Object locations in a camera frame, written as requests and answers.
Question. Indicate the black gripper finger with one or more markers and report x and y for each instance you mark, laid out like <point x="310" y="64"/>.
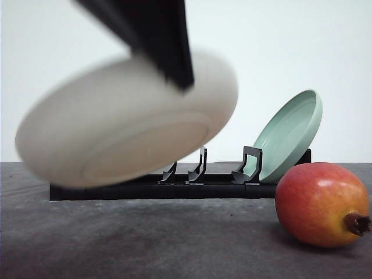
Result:
<point x="157" y="31"/>

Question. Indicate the white plate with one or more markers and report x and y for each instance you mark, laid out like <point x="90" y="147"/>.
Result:
<point x="120" y="120"/>

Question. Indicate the red yellow pomegranate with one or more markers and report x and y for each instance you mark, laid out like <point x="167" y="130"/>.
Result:
<point x="322" y="204"/>

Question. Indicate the green plate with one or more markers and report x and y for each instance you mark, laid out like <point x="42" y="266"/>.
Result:
<point x="288" y="137"/>

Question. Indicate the black plate rack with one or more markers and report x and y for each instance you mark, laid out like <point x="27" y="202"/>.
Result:
<point x="245" y="183"/>

